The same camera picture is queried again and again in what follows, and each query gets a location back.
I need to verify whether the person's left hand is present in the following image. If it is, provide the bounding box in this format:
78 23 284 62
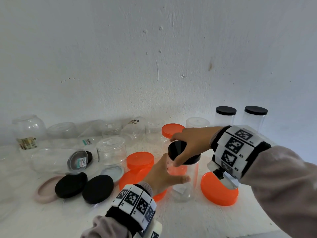
142 153 192 196

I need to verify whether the person's right hand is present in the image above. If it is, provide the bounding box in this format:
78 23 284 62
169 126 223 168

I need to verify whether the small orange lid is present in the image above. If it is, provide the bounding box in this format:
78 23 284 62
161 123 186 139
168 165 188 176
126 151 155 171

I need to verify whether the tall transparent labelled jar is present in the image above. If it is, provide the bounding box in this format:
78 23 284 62
215 114 236 127
242 112 267 132
167 158 200 203

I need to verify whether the light blue lid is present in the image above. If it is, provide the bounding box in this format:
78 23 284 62
100 165 125 183

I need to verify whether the group of transparent plastic jars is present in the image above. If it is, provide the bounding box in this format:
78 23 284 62
0 114 210 218

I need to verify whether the large black lid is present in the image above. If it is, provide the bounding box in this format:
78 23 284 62
82 175 115 205
54 172 88 199

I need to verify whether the pale pink lid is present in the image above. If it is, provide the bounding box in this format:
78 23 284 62
34 175 64 204

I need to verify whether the person's left forearm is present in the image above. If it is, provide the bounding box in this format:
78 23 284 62
80 215 134 238

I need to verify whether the person's right forearm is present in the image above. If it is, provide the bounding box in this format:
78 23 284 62
240 145 317 238

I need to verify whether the black white marker wristband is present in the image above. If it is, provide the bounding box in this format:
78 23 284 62
106 183 157 232
210 125 272 180

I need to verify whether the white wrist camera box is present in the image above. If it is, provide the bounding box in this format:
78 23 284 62
133 219 163 238
207 161 240 190

